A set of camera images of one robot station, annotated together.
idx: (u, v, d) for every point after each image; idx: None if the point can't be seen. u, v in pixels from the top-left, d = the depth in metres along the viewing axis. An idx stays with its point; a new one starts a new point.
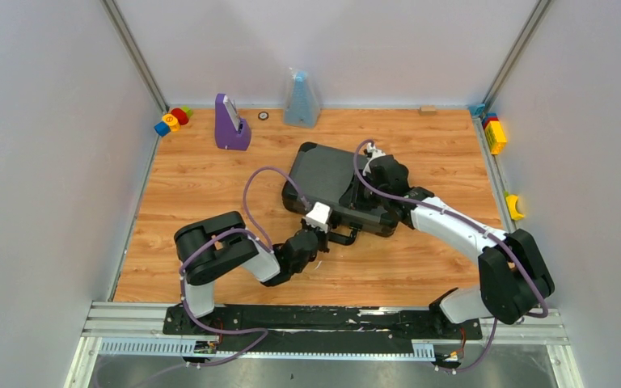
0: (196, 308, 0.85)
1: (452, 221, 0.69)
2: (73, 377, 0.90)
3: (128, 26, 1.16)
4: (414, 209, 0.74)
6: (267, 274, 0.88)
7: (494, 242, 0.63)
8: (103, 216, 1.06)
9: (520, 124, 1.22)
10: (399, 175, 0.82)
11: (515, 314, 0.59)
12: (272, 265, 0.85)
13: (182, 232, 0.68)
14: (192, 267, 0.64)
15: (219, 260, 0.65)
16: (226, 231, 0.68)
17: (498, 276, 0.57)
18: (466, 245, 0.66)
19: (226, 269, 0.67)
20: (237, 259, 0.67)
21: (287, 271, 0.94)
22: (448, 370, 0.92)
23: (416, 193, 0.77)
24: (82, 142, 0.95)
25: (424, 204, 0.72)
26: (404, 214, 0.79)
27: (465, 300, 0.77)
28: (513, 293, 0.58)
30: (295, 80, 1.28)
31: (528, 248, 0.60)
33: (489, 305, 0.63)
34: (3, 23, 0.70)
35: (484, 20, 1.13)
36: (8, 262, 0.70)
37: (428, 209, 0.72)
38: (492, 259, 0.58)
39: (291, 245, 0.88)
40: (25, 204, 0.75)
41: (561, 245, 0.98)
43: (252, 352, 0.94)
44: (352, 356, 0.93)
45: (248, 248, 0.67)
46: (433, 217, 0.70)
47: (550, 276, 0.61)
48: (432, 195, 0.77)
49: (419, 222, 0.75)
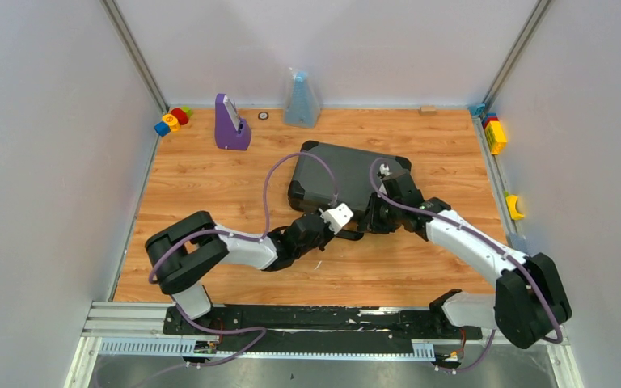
0: (190, 309, 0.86)
1: (470, 237, 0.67)
2: (73, 377, 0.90)
3: (128, 26, 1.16)
4: (430, 222, 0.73)
6: (264, 263, 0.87)
7: (513, 265, 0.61)
8: (103, 216, 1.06)
9: (520, 124, 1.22)
10: (411, 186, 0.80)
11: (530, 339, 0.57)
12: (269, 250, 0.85)
13: (154, 240, 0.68)
14: (164, 273, 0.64)
15: (186, 265, 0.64)
16: (192, 234, 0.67)
17: (516, 299, 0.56)
18: (483, 265, 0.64)
19: (196, 273, 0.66)
20: (206, 263, 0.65)
21: (289, 255, 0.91)
22: (448, 370, 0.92)
23: (431, 204, 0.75)
24: (82, 142, 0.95)
25: (442, 217, 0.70)
26: (419, 225, 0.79)
27: (469, 307, 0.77)
28: (530, 318, 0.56)
30: (295, 80, 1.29)
31: (548, 273, 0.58)
33: (504, 331, 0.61)
34: (3, 22, 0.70)
35: (483, 20, 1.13)
36: (7, 263, 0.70)
37: (444, 223, 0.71)
38: (509, 282, 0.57)
39: (297, 225, 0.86)
40: (26, 203, 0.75)
41: (561, 245, 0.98)
43: (252, 352, 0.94)
44: (352, 356, 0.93)
45: (215, 248, 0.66)
46: (450, 234, 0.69)
47: (568, 303, 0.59)
48: (449, 207, 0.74)
49: (433, 235, 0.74)
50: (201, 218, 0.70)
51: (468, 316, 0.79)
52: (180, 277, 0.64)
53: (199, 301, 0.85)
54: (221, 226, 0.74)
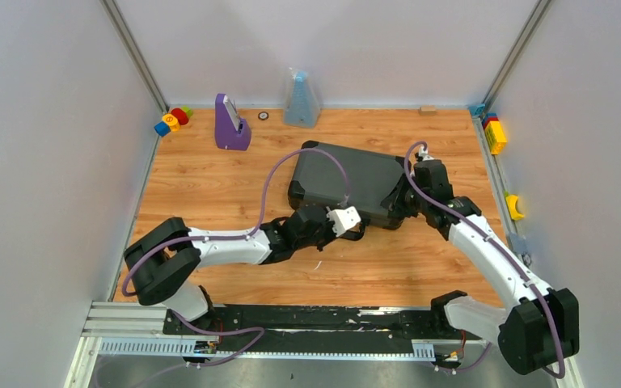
0: (187, 312, 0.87)
1: (492, 250, 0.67)
2: (73, 377, 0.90)
3: (128, 25, 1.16)
4: (457, 224, 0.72)
6: (258, 257, 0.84)
7: (534, 295, 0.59)
8: (103, 216, 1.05)
9: (520, 124, 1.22)
10: (444, 180, 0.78)
11: (526, 367, 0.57)
12: (260, 246, 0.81)
13: (132, 249, 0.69)
14: (140, 284, 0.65)
15: (158, 277, 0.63)
16: (164, 242, 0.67)
17: (526, 330, 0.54)
18: (502, 285, 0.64)
19: (168, 284, 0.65)
20: (176, 273, 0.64)
21: (289, 247, 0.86)
22: (447, 370, 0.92)
23: (462, 204, 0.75)
24: (82, 141, 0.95)
25: (471, 223, 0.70)
26: (441, 222, 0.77)
27: (471, 311, 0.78)
28: (534, 350, 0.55)
30: (295, 80, 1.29)
31: (570, 314, 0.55)
33: (504, 350, 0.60)
34: (3, 23, 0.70)
35: (483, 20, 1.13)
36: (7, 262, 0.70)
37: (470, 229, 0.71)
38: (525, 313, 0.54)
39: (299, 215, 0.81)
40: (26, 202, 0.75)
41: (562, 245, 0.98)
43: (252, 352, 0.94)
44: (352, 356, 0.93)
45: (185, 259, 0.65)
46: (475, 242, 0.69)
47: (580, 342, 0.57)
48: (478, 212, 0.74)
49: (455, 237, 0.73)
50: (172, 225, 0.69)
51: (468, 321, 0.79)
52: (152, 289, 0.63)
53: (196, 305, 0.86)
54: (196, 231, 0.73)
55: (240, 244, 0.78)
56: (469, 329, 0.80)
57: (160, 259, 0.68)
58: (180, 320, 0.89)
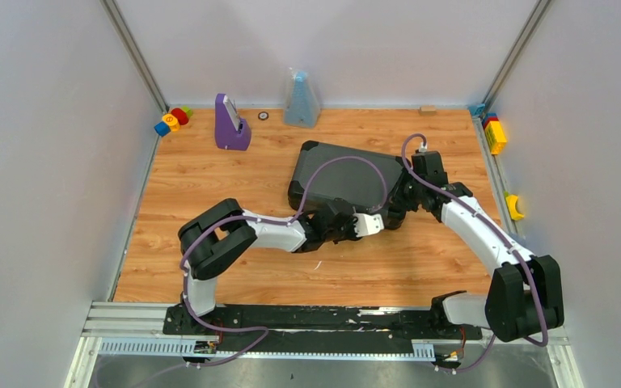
0: (198, 305, 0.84)
1: (480, 225, 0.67)
2: (73, 377, 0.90)
3: (128, 25, 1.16)
4: (447, 204, 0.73)
6: (294, 243, 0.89)
7: (516, 260, 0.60)
8: (103, 215, 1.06)
9: (520, 124, 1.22)
10: (439, 167, 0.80)
11: (511, 334, 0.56)
12: (298, 234, 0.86)
13: (186, 228, 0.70)
14: (196, 261, 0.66)
15: (215, 254, 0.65)
16: (221, 221, 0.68)
17: (509, 293, 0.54)
18: (487, 255, 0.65)
19: (226, 261, 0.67)
20: (235, 250, 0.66)
21: (320, 238, 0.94)
22: (448, 370, 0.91)
23: (454, 187, 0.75)
24: (82, 142, 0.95)
25: (460, 201, 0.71)
26: (435, 205, 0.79)
27: (466, 303, 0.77)
28: (517, 315, 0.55)
30: (295, 80, 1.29)
31: (550, 277, 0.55)
33: (490, 318, 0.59)
34: (3, 23, 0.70)
35: (483, 20, 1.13)
36: (7, 263, 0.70)
37: (460, 208, 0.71)
38: (508, 276, 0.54)
39: (331, 208, 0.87)
40: (25, 203, 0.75)
41: (563, 245, 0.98)
43: (252, 352, 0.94)
44: (352, 356, 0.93)
45: (244, 236, 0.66)
46: (463, 218, 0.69)
47: (562, 309, 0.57)
48: (471, 194, 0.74)
49: (447, 217, 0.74)
50: (230, 206, 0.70)
51: (465, 315, 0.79)
52: (209, 266, 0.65)
53: (207, 298, 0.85)
54: (249, 212, 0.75)
55: (284, 228, 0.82)
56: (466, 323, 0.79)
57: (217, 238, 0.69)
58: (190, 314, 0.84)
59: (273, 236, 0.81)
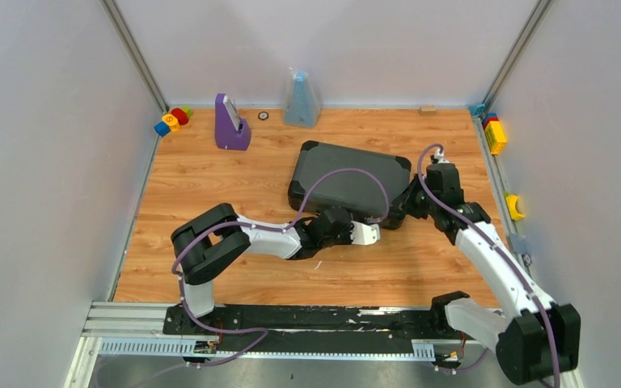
0: (196, 307, 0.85)
1: (499, 260, 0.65)
2: (73, 377, 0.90)
3: (128, 25, 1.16)
4: (465, 229, 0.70)
6: (289, 251, 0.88)
7: (536, 306, 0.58)
8: (103, 216, 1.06)
9: (520, 124, 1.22)
10: (455, 184, 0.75)
11: (523, 378, 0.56)
12: (293, 241, 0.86)
13: (179, 232, 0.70)
14: (187, 266, 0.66)
15: (209, 257, 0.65)
16: (217, 227, 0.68)
17: (526, 343, 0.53)
18: (504, 294, 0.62)
19: (217, 265, 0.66)
20: (227, 255, 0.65)
21: (316, 246, 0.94)
22: (448, 370, 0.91)
23: (471, 211, 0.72)
24: (82, 142, 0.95)
25: (478, 230, 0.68)
26: (449, 226, 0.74)
27: (470, 316, 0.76)
28: (533, 363, 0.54)
30: (295, 80, 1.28)
31: (569, 328, 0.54)
33: (501, 358, 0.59)
34: (4, 23, 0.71)
35: (483, 20, 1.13)
36: (8, 261, 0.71)
37: (479, 237, 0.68)
38: (526, 324, 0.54)
39: (328, 217, 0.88)
40: (26, 202, 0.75)
41: (562, 245, 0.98)
43: (253, 352, 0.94)
44: (352, 356, 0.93)
45: (237, 242, 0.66)
46: (480, 250, 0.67)
47: (577, 356, 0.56)
48: (487, 220, 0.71)
49: (461, 242, 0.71)
50: (223, 212, 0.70)
51: (466, 326, 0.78)
52: (202, 270, 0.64)
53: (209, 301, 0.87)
54: (242, 218, 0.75)
55: (278, 235, 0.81)
56: (466, 330, 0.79)
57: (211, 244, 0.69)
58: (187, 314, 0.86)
59: (266, 243, 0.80)
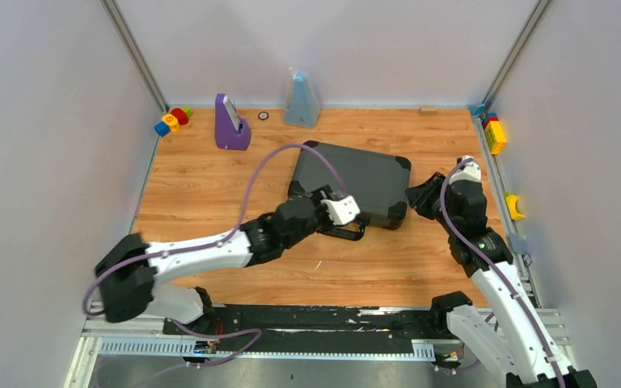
0: (181, 317, 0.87)
1: (519, 312, 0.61)
2: (73, 377, 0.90)
3: (128, 25, 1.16)
4: (485, 271, 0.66)
6: (238, 260, 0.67)
7: (554, 372, 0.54)
8: (103, 216, 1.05)
9: (520, 124, 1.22)
10: (482, 214, 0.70)
11: None
12: (236, 250, 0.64)
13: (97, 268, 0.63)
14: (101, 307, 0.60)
15: (110, 301, 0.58)
16: (120, 262, 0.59)
17: None
18: (520, 352, 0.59)
19: (122, 307, 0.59)
20: (126, 297, 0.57)
21: (276, 246, 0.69)
22: (447, 370, 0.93)
23: (493, 247, 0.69)
24: (82, 142, 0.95)
25: (500, 276, 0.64)
26: (467, 259, 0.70)
27: (473, 335, 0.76)
28: None
30: (295, 80, 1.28)
31: None
33: None
34: (4, 23, 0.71)
35: (483, 20, 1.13)
36: (8, 260, 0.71)
37: (499, 282, 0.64)
38: None
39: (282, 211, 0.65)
40: (27, 201, 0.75)
41: (563, 246, 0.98)
43: (252, 352, 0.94)
44: (351, 356, 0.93)
45: (135, 282, 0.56)
46: (500, 297, 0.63)
47: None
48: (509, 259, 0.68)
49: (479, 283, 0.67)
50: (129, 243, 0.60)
51: (467, 341, 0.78)
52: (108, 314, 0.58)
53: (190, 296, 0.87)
54: (158, 245, 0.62)
55: (210, 253, 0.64)
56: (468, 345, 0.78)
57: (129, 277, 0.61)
58: (177, 324, 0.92)
59: (202, 265, 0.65)
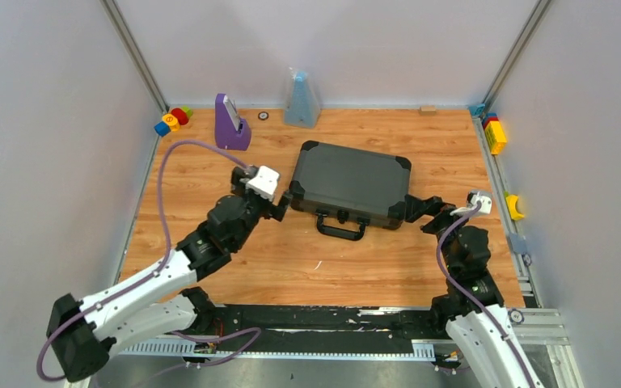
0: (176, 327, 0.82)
1: (509, 353, 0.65)
2: None
3: (128, 26, 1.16)
4: (479, 314, 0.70)
6: (181, 280, 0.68)
7: None
8: (103, 215, 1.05)
9: (520, 124, 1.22)
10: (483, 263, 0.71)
11: None
12: (176, 274, 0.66)
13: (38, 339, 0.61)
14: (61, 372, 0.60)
15: (65, 366, 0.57)
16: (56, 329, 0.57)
17: None
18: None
19: (82, 366, 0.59)
20: (79, 359, 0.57)
21: (220, 252, 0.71)
22: (448, 370, 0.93)
23: (485, 291, 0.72)
24: (82, 142, 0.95)
25: (492, 318, 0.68)
26: (462, 300, 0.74)
27: (474, 354, 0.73)
28: None
30: (295, 80, 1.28)
31: None
33: None
34: (4, 23, 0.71)
35: (483, 20, 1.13)
36: (8, 259, 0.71)
37: (490, 323, 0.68)
38: None
39: (211, 218, 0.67)
40: (27, 200, 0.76)
41: (563, 246, 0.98)
43: (252, 352, 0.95)
44: (351, 356, 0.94)
45: (79, 343, 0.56)
46: (492, 339, 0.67)
47: None
48: (500, 302, 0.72)
49: (473, 323, 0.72)
50: (60, 308, 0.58)
51: (466, 356, 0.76)
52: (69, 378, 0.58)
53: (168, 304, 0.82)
54: (90, 300, 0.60)
55: (149, 286, 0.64)
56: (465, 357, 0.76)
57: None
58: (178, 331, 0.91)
59: (146, 300, 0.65)
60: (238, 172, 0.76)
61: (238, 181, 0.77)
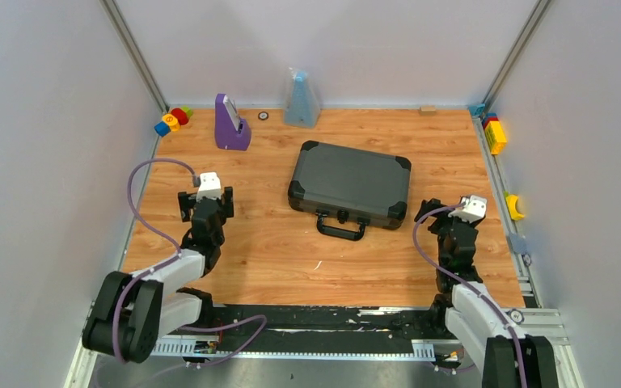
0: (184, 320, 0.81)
1: (485, 305, 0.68)
2: (73, 377, 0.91)
3: (128, 26, 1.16)
4: (458, 286, 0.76)
6: (196, 267, 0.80)
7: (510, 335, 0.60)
8: (103, 215, 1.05)
9: (520, 124, 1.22)
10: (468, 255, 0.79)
11: None
12: (192, 258, 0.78)
13: (87, 335, 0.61)
14: (125, 347, 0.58)
15: (137, 324, 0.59)
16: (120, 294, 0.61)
17: (499, 360, 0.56)
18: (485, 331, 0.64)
19: (151, 326, 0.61)
20: (151, 309, 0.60)
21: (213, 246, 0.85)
22: (448, 370, 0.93)
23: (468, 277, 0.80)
24: (82, 143, 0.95)
25: (468, 284, 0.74)
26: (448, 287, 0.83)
27: (466, 329, 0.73)
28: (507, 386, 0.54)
30: (295, 80, 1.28)
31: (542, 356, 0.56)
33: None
34: (4, 23, 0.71)
35: (483, 21, 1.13)
36: (7, 259, 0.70)
37: (468, 290, 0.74)
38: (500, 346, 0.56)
39: (196, 221, 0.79)
40: (26, 200, 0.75)
41: (563, 246, 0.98)
43: (252, 352, 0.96)
44: (352, 356, 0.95)
45: (150, 290, 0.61)
46: (469, 297, 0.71)
47: None
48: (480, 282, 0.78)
49: (457, 297, 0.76)
50: (117, 277, 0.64)
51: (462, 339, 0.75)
52: (140, 340, 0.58)
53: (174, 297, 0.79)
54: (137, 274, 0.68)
55: (179, 262, 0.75)
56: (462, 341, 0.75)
57: (127, 319, 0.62)
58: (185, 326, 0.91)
59: (173, 280, 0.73)
60: (183, 195, 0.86)
61: (187, 202, 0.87)
